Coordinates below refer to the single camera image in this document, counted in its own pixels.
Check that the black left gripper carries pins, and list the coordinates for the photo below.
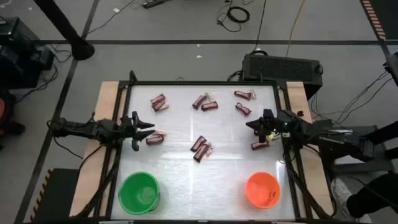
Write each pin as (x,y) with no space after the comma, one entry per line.
(135,130)

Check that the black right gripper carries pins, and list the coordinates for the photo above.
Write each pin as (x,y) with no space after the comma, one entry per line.
(269,124)

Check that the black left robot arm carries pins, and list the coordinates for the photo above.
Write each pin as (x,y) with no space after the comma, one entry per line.
(93,129)

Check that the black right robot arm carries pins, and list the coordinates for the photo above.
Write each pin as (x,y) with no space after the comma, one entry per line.
(326,140)

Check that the small black clip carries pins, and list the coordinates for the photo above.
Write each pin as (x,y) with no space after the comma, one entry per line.
(300,113)

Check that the black computer case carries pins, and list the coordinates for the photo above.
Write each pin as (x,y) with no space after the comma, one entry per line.
(280,68)

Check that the green plastic bucket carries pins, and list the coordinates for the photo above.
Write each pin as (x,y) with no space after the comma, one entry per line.
(138,194)

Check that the orange plastic bucket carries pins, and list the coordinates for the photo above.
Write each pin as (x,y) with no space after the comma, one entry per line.
(258,189)

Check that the black pole stand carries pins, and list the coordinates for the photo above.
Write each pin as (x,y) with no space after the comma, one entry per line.
(81,48)

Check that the person's shoe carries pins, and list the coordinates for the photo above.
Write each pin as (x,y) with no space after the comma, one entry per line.
(340,193)

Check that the black hazard striped mat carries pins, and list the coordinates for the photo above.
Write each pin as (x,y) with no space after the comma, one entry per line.
(59,196)
(388,15)

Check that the white paper scrap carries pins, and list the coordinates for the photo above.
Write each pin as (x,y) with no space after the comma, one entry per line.
(116,10)

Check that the black power strip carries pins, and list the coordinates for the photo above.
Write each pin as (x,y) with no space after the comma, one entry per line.
(154,3)

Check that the black diagonal beam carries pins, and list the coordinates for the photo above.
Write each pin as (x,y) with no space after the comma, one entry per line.
(385,132)

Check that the dark side platform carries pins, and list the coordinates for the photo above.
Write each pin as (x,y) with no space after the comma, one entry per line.
(382,165)

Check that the person's leg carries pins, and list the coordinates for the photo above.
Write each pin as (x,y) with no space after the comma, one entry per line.
(373,196)

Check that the black orange equipment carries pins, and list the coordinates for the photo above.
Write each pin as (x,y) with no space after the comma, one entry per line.
(6,124)

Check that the black edge stand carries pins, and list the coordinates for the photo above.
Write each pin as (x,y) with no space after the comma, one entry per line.
(393,68)

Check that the black floor equipment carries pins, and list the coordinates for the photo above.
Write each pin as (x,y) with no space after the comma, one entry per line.
(18,56)

